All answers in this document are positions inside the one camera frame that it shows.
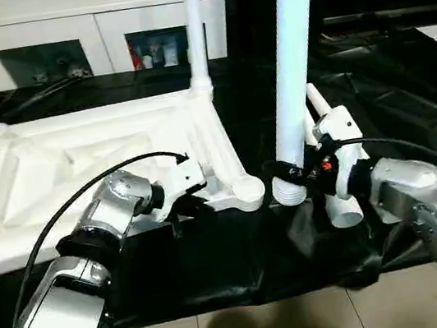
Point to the white plastic table leg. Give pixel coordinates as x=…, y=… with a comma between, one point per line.
x=195, y=30
x=318, y=100
x=293, y=56
x=344, y=212

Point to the white plastic table top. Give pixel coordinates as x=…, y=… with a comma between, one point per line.
x=55, y=156

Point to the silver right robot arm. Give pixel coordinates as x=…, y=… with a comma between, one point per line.
x=427, y=197

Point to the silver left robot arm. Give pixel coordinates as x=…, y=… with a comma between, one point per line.
x=65, y=300

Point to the black plastic mat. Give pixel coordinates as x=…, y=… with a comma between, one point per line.
x=226, y=262

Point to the small white cup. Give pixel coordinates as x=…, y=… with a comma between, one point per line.
x=147, y=62

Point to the white printed carton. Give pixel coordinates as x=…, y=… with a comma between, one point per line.
x=170, y=53

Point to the black horizontal bar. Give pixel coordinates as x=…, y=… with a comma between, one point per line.
x=386, y=13

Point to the white cabinet with glass doors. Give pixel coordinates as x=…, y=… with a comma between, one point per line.
x=56, y=31

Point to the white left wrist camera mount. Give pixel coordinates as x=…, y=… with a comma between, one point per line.
x=179, y=178

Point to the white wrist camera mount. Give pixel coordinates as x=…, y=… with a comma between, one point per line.
x=179, y=178
x=341, y=123

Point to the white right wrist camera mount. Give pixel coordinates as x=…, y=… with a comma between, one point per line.
x=341, y=123

